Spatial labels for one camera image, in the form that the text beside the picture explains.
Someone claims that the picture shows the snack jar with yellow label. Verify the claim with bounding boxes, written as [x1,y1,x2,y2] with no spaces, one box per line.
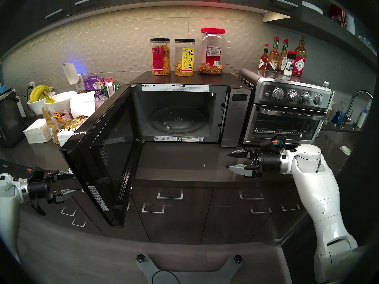
[174,39,195,77]

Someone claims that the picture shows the snack jar with red label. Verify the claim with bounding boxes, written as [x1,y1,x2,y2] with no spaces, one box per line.
[150,38,171,76]

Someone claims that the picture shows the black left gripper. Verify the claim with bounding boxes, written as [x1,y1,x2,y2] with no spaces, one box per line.
[28,170,81,204]

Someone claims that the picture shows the stainless steel toaster oven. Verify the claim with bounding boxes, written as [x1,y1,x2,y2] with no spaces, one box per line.
[239,68,335,146]

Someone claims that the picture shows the row of clear glasses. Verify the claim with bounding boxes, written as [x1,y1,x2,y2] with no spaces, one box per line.
[357,35,378,57]

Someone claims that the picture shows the red cup with sachets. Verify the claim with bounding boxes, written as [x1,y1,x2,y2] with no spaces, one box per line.
[99,78,123,97]

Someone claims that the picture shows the black glass microwave door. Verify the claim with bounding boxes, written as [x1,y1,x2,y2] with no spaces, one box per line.
[59,85,143,227]

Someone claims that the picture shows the white wall plug-in device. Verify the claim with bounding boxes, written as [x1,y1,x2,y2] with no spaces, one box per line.
[62,64,80,85]

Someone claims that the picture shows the white napkin stack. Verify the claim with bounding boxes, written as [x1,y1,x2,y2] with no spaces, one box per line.
[23,118,52,144]

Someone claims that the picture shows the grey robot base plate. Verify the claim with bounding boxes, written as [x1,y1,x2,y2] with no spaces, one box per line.
[136,253,243,284]

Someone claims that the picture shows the sauce bottle with green neck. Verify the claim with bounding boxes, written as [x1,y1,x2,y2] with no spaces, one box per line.
[277,39,289,73]

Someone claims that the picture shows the black left wrist cable loop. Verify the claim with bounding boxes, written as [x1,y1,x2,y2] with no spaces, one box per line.
[30,195,47,217]

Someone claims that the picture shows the dark wall shelf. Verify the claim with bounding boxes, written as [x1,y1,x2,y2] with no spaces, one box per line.
[263,4,378,71]

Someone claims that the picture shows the black cable on base plate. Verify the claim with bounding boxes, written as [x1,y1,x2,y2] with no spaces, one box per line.
[152,270,181,284]

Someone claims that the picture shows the chrome sink faucet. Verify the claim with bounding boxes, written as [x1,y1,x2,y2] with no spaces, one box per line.
[341,90,374,128]

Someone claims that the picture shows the small red hot sauce bottle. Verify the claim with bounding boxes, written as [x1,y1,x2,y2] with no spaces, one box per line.
[258,43,269,71]

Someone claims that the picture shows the glass microwave turntable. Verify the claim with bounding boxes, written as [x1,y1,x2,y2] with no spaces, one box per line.
[148,107,208,135]

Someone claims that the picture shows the white crumpled paper bag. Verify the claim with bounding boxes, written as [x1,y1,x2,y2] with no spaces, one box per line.
[70,91,96,119]

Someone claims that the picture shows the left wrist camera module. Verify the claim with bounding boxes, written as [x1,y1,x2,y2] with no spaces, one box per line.
[25,167,45,180]

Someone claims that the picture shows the large Tabasco sauce bottle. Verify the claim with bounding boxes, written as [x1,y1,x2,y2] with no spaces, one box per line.
[292,36,307,77]

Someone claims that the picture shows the white dish soap bottle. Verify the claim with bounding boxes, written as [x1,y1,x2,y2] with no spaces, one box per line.
[357,99,373,128]

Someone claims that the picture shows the white paper cup stack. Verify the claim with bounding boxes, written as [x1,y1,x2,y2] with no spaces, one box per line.
[345,13,356,35]

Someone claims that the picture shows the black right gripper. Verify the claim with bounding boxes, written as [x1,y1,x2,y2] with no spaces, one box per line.
[225,149,282,178]

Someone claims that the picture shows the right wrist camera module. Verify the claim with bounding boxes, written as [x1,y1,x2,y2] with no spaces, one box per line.
[260,135,287,152]

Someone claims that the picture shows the stack of white plates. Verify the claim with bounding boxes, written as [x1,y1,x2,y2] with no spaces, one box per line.
[302,0,324,15]

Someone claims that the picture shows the clear plastic bag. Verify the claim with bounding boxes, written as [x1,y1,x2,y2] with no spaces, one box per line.
[95,93,111,109]

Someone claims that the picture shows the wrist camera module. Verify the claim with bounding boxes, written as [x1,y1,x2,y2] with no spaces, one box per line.
[260,135,287,152]
[25,167,45,180]

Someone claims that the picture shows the yellow banana bunch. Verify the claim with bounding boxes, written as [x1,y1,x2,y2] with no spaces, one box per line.
[30,85,57,104]

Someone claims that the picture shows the snack pack with yellow print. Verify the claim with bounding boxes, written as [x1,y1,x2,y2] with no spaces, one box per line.
[53,110,71,124]

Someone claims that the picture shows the stack of red cups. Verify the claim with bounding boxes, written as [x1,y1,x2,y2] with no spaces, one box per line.
[329,4,347,28]

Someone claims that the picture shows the dark lower cabinet unit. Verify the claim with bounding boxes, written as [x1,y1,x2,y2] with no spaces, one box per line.
[0,161,335,245]

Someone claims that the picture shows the clear soap pump bottle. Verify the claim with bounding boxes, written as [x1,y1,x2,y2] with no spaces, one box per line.
[323,104,334,128]

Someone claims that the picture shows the small white bowl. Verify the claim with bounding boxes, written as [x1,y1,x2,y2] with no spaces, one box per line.
[27,91,56,115]

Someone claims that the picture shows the clear jar with red lid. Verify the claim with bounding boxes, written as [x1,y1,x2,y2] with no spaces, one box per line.
[199,28,225,75]

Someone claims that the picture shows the brown sauce bottle red cap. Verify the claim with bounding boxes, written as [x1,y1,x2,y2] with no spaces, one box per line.
[266,37,280,72]

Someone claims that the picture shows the large white bowl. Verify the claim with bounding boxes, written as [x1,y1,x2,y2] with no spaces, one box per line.
[44,91,77,115]

